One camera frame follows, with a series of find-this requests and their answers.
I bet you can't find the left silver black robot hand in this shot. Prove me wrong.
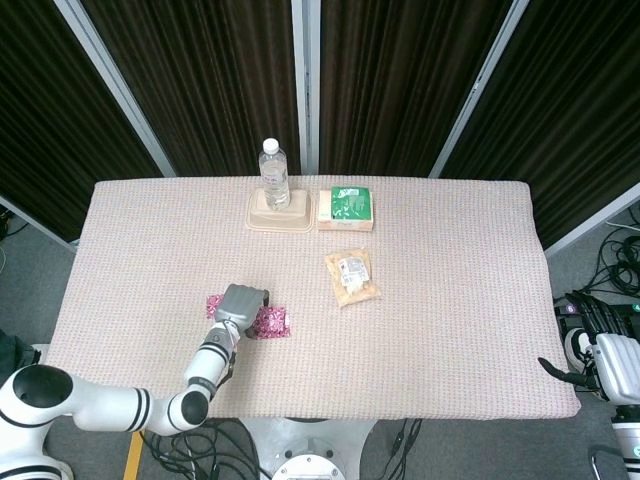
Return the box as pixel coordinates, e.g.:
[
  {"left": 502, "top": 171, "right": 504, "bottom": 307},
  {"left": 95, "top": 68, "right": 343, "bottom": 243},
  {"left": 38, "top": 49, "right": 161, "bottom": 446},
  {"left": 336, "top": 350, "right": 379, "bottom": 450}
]
[{"left": 212, "top": 283, "right": 272, "bottom": 337}]

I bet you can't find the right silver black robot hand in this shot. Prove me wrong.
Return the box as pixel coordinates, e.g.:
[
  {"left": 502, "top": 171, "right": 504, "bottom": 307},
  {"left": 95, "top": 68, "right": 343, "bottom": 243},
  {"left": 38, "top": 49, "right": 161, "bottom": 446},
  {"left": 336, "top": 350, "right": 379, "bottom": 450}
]
[{"left": 537, "top": 289, "right": 640, "bottom": 402}]

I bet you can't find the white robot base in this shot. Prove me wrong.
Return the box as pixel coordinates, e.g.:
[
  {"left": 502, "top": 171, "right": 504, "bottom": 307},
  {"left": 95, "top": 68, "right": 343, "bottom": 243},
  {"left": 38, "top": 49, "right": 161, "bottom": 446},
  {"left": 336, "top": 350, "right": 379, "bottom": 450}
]
[{"left": 239, "top": 417, "right": 376, "bottom": 480}]

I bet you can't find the white and black sneaker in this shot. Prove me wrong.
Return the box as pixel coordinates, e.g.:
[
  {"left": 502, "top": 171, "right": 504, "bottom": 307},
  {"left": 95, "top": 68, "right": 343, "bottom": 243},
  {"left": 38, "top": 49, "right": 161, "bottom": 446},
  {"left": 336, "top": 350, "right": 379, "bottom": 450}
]
[{"left": 563, "top": 328, "right": 597, "bottom": 374}]

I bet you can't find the black box with number stickers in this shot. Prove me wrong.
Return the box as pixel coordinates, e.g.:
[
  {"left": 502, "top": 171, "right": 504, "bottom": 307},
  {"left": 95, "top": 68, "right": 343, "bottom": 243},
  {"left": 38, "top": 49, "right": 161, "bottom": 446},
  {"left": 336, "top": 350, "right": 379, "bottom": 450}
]
[{"left": 554, "top": 292, "right": 640, "bottom": 344}]

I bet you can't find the beige plastic food container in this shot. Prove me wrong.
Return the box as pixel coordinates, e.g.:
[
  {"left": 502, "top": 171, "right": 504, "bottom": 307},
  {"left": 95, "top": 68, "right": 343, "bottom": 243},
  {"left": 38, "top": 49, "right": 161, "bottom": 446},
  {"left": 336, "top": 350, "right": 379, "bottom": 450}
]
[{"left": 244, "top": 188, "right": 318, "bottom": 233}]

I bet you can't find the clear bag of snacks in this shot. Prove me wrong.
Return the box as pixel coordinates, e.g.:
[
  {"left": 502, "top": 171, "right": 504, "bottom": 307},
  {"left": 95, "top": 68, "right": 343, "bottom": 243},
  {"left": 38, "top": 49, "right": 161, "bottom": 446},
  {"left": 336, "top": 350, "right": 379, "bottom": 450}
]
[{"left": 323, "top": 248, "right": 382, "bottom": 309}]

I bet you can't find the green white box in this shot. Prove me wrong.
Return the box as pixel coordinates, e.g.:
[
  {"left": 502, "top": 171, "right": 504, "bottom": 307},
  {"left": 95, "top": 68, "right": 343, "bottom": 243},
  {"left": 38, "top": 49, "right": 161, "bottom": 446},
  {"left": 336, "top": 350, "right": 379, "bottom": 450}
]
[{"left": 316, "top": 187, "right": 375, "bottom": 233}]

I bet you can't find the clear plastic water bottle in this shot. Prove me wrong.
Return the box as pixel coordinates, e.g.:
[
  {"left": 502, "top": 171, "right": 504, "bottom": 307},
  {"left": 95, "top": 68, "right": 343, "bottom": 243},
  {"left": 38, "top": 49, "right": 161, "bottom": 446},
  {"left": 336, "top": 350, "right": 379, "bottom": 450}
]
[{"left": 258, "top": 138, "right": 292, "bottom": 211}]

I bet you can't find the green printed packet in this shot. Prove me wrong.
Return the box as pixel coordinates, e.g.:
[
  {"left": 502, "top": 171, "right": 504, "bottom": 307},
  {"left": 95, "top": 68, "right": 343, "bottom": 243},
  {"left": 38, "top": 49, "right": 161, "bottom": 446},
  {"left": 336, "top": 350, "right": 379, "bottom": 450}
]
[{"left": 330, "top": 185, "right": 372, "bottom": 221}]

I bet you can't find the pink woven tablecloth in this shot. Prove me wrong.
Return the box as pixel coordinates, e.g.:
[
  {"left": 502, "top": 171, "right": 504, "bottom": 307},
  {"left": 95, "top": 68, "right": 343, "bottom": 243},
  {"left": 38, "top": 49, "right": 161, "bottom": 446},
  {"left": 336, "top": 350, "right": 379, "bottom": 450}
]
[{"left": 43, "top": 177, "right": 582, "bottom": 420}]

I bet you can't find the yellow floor tape strip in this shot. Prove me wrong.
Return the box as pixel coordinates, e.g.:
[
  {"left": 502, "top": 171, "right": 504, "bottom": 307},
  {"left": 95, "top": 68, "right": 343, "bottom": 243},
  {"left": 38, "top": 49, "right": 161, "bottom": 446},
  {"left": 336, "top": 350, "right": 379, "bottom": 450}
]
[{"left": 123, "top": 429, "right": 150, "bottom": 480}]

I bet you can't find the dark brown curtain panel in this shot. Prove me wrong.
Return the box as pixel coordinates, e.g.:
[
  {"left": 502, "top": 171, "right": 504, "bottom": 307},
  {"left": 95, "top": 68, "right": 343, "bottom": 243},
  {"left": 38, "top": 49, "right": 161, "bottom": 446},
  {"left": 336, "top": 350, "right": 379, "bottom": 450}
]
[
  {"left": 318, "top": 0, "right": 515, "bottom": 178},
  {"left": 0, "top": 0, "right": 164, "bottom": 242},
  {"left": 81, "top": 0, "right": 302, "bottom": 178},
  {"left": 441, "top": 0, "right": 640, "bottom": 250}
]

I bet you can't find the black floor cable bundle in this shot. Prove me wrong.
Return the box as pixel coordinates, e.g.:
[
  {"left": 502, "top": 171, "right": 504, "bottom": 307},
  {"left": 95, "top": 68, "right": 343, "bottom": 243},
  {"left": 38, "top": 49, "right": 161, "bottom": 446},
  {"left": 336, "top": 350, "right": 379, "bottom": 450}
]
[
  {"left": 138, "top": 418, "right": 264, "bottom": 480},
  {"left": 572, "top": 207, "right": 640, "bottom": 301},
  {"left": 368, "top": 418, "right": 426, "bottom": 480}
]

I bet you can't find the grey partition frame rail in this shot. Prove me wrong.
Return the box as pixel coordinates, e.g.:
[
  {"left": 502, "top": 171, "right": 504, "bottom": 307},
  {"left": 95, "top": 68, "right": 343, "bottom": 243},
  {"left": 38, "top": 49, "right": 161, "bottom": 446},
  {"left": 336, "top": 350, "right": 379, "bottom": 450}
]
[
  {"left": 543, "top": 181, "right": 640, "bottom": 259},
  {"left": 0, "top": 193, "right": 79, "bottom": 251}
]

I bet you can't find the grey partition frame post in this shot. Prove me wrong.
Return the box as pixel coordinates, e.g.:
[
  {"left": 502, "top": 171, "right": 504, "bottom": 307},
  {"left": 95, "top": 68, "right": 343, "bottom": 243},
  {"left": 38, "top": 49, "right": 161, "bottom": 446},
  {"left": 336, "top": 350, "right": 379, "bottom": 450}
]
[
  {"left": 53, "top": 0, "right": 177, "bottom": 178},
  {"left": 428, "top": 0, "right": 531, "bottom": 178},
  {"left": 291, "top": 0, "right": 322, "bottom": 176}
]

